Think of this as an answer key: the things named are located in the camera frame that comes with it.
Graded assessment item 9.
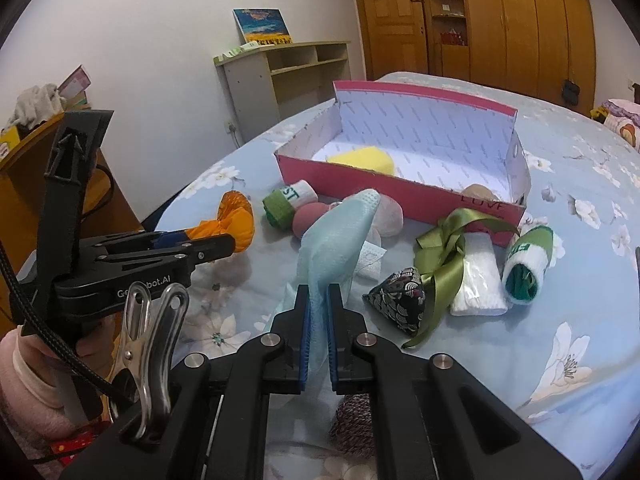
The pink cardboard box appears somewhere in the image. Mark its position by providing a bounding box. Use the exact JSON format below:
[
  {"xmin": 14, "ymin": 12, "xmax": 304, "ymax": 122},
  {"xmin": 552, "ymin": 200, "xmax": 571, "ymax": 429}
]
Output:
[{"xmin": 274, "ymin": 80, "xmax": 532, "ymax": 248}]

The green satin ribbon bow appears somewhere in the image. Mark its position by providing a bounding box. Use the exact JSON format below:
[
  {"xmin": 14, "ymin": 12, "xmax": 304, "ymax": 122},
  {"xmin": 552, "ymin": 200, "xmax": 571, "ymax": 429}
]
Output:
[{"xmin": 402, "ymin": 208, "xmax": 521, "ymax": 348}]

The yellow sponge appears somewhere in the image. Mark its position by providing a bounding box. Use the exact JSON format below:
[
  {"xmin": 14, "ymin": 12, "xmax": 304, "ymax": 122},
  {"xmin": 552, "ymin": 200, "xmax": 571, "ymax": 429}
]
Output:
[{"xmin": 326, "ymin": 146, "xmax": 397, "ymax": 177}]

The beige round puff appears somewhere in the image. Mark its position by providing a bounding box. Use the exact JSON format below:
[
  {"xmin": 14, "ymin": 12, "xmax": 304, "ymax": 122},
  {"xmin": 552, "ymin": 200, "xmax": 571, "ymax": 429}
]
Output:
[{"xmin": 461, "ymin": 184, "xmax": 501, "ymax": 202}]

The wooden desk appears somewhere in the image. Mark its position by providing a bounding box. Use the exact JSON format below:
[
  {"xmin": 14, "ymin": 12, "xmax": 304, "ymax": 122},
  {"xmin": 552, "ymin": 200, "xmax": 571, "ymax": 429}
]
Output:
[{"xmin": 0, "ymin": 105, "xmax": 146, "ymax": 331}]

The silver metal spring clip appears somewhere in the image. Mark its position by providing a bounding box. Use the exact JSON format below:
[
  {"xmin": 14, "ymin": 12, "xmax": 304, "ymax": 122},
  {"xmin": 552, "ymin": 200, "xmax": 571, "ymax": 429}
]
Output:
[{"xmin": 109, "ymin": 281, "xmax": 190, "ymax": 443}]

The maroon knitted item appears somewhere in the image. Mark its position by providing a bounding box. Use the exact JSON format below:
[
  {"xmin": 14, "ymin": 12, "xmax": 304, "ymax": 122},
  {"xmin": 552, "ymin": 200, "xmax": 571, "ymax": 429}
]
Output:
[{"xmin": 329, "ymin": 394, "xmax": 376, "ymax": 461}]

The maroon ball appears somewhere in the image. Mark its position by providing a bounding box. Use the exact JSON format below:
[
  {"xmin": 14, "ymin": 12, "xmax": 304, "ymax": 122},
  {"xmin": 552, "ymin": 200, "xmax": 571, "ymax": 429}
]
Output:
[{"xmin": 292, "ymin": 201, "xmax": 346, "ymax": 241}]

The wooden wardrobe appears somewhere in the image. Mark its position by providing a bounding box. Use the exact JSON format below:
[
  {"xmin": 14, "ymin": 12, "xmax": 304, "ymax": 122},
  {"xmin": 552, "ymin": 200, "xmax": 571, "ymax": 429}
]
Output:
[{"xmin": 417, "ymin": 0, "xmax": 598, "ymax": 116}]

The red patterned cloth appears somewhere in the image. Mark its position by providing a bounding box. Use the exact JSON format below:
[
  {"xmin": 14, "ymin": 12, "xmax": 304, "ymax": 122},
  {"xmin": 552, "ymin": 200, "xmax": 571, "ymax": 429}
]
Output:
[{"xmin": 50, "ymin": 420, "xmax": 113, "ymax": 462}]

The wooden door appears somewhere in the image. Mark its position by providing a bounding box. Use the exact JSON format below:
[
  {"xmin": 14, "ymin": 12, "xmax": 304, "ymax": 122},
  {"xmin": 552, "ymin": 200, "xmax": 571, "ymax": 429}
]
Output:
[{"xmin": 350, "ymin": 0, "xmax": 431, "ymax": 81}]

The white towel pack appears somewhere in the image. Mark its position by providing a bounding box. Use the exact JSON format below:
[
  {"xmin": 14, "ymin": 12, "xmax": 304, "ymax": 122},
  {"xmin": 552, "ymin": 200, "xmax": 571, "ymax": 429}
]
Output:
[{"xmin": 450, "ymin": 232, "xmax": 510, "ymax": 317}]

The black braided cable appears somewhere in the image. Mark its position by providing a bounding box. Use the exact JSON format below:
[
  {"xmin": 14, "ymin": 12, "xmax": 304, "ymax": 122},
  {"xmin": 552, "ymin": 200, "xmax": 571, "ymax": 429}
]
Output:
[{"xmin": 0, "ymin": 239, "xmax": 137, "ymax": 407}]

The yellow box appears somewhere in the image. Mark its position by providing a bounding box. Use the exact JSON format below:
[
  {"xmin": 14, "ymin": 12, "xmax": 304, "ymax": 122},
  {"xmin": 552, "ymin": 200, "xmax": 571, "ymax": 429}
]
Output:
[{"xmin": 0, "ymin": 125, "xmax": 23, "ymax": 154}]

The cartoon print pillow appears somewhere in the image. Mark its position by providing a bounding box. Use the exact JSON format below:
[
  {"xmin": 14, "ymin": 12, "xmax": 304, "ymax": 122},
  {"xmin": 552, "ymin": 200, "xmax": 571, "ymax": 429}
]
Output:
[{"xmin": 602, "ymin": 109, "xmax": 640, "ymax": 148}]

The light blue mesh cloth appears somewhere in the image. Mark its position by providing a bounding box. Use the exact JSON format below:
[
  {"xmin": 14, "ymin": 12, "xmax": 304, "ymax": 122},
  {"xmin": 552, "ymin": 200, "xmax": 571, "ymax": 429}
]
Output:
[{"xmin": 272, "ymin": 189, "xmax": 383, "ymax": 386}]

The dark patterned triangular pouch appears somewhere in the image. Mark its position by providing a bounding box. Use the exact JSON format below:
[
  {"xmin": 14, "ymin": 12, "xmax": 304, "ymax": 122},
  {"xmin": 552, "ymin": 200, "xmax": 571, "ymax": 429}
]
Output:
[{"xmin": 364, "ymin": 267, "xmax": 428, "ymax": 338}]

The grey crumpled cloth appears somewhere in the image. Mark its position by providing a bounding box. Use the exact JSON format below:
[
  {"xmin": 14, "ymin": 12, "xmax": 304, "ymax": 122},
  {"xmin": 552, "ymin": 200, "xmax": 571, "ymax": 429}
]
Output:
[{"xmin": 7, "ymin": 84, "xmax": 66, "ymax": 131}]

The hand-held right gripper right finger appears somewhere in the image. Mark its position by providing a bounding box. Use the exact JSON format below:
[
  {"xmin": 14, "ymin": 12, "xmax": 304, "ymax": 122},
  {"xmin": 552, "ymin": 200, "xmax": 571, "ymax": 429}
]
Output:
[{"xmin": 326, "ymin": 284, "xmax": 583, "ymax": 480}]

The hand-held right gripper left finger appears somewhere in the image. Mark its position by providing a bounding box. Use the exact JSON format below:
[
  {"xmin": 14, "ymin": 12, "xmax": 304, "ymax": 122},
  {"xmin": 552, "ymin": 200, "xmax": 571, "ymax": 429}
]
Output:
[{"xmin": 62, "ymin": 284, "xmax": 313, "ymax": 480}]

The pale green shelf desk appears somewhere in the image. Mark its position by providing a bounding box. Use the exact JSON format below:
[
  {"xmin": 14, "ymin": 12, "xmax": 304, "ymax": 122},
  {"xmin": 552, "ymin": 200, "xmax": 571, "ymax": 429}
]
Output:
[{"xmin": 215, "ymin": 40, "xmax": 352, "ymax": 145}]

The green white book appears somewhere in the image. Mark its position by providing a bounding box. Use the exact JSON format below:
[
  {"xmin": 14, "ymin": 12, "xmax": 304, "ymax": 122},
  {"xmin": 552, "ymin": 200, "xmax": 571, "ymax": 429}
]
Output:
[{"xmin": 214, "ymin": 42, "xmax": 273, "ymax": 63}]

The blue yellow landscape painting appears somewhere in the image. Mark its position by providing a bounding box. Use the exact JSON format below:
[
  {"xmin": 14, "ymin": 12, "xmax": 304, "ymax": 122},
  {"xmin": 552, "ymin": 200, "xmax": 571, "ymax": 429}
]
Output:
[{"xmin": 232, "ymin": 8, "xmax": 293, "ymax": 46}]

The blue floral bed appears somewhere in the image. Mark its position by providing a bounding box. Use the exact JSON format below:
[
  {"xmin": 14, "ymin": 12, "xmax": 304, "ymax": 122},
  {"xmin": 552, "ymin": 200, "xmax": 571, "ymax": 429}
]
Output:
[{"xmin": 142, "ymin": 71, "xmax": 640, "ymax": 480}]

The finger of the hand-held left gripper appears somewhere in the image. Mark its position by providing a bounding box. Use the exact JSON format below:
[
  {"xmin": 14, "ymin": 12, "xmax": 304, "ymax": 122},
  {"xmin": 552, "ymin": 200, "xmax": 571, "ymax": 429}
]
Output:
[
  {"xmin": 95, "ymin": 234, "xmax": 237, "ymax": 282},
  {"xmin": 77, "ymin": 231, "xmax": 168, "ymax": 257}
]

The white paper label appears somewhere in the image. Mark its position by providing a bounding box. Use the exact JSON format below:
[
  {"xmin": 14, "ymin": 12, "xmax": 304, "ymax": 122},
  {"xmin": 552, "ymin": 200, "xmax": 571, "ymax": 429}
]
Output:
[{"xmin": 356, "ymin": 241, "xmax": 386, "ymax": 281}]

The white sheer ribbon bow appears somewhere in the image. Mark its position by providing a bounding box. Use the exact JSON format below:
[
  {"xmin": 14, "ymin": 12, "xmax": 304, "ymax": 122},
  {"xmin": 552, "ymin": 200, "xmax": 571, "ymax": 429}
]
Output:
[{"xmin": 370, "ymin": 194, "xmax": 404, "ymax": 238}]

